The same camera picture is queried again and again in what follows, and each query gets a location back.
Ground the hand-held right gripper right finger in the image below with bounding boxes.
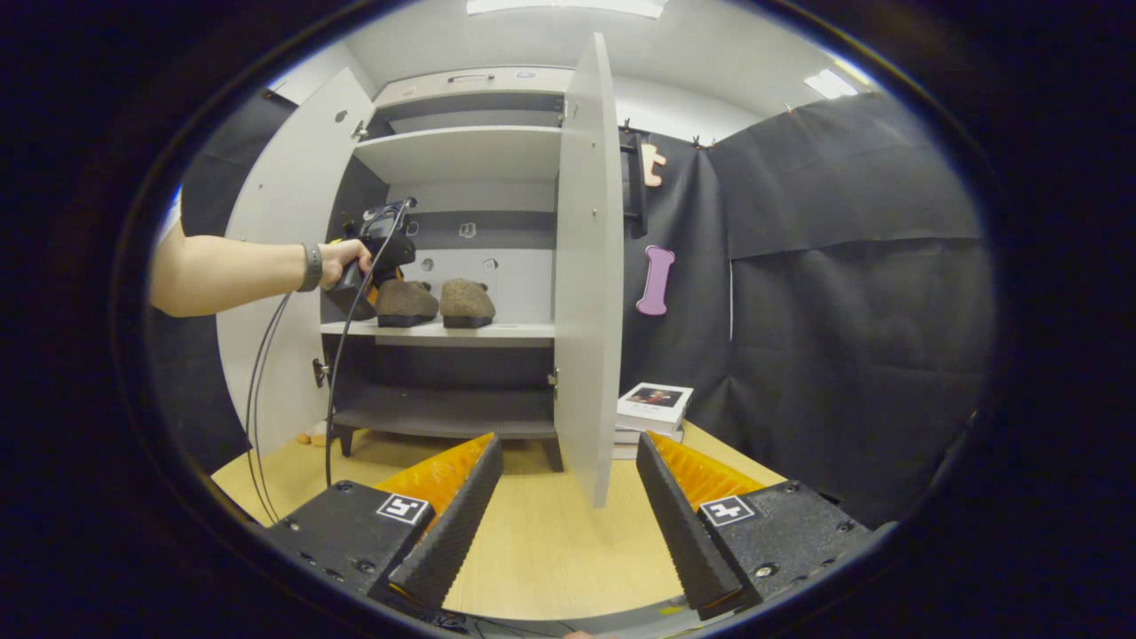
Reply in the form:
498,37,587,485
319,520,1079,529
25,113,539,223
635,430,875,620

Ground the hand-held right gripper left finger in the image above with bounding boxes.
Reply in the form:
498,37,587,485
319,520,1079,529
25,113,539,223
262,432,505,611

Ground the brown suede shoe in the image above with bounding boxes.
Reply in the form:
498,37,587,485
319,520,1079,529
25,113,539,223
439,278,496,329
375,279,440,328

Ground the white shoe cabinet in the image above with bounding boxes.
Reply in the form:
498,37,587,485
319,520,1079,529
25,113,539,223
319,64,578,471

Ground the white shoe cabinet door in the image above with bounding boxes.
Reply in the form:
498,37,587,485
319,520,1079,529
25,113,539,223
553,33,625,509
216,67,378,458

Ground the plain white book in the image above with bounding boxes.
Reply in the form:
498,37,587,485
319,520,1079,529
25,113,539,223
612,424,684,461

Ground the white book with picture cover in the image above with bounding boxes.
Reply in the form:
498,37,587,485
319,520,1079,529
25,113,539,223
617,382,695,434

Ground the ceiling light panel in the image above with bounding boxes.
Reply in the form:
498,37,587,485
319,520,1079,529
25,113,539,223
466,0,667,19
803,69,860,99

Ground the thin black cable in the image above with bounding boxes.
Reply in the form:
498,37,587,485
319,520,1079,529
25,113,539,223
244,293,294,525

